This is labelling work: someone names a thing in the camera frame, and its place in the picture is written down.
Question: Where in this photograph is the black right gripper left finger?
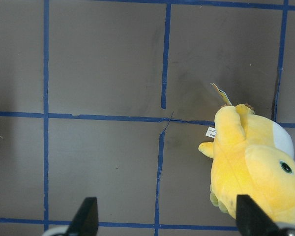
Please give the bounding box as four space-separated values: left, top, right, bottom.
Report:
66 197 99 236

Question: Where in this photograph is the yellow plush toy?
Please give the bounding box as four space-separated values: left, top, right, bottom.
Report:
199 104 295 224

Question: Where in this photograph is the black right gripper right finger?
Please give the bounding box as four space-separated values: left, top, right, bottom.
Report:
236 195 278 236

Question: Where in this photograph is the blue yellow hang tag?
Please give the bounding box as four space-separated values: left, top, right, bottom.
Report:
211 83 232 106

